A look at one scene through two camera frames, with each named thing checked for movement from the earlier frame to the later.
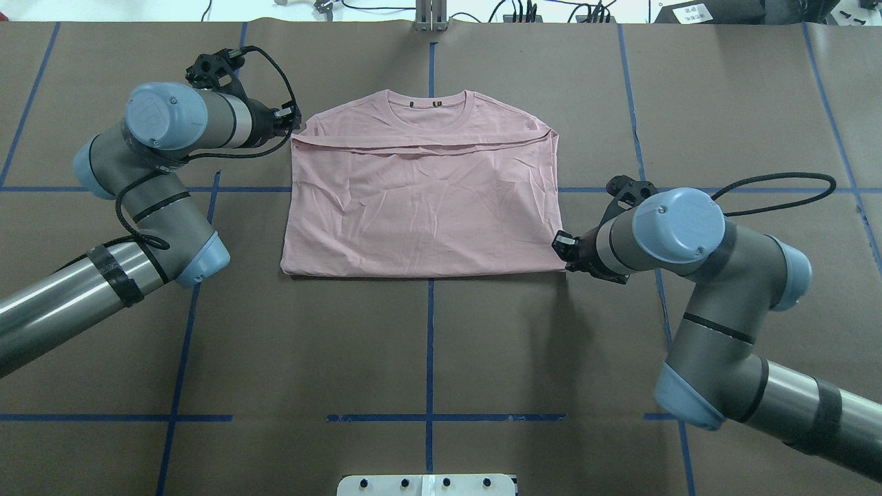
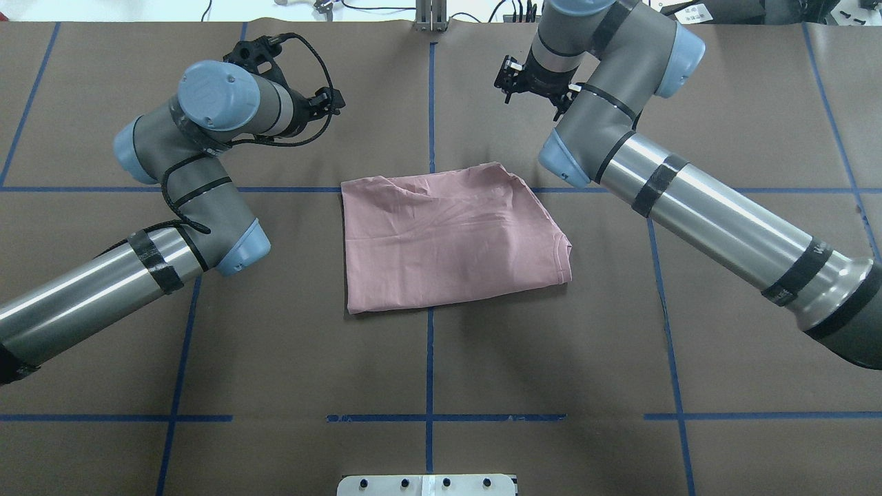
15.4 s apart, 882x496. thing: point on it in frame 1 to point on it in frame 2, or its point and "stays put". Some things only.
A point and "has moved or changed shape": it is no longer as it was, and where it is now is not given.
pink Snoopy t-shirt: (422, 185) has moved or changed shape
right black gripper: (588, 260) to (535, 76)
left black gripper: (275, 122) to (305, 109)
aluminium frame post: (431, 16) stays put
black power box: (714, 12) stays put
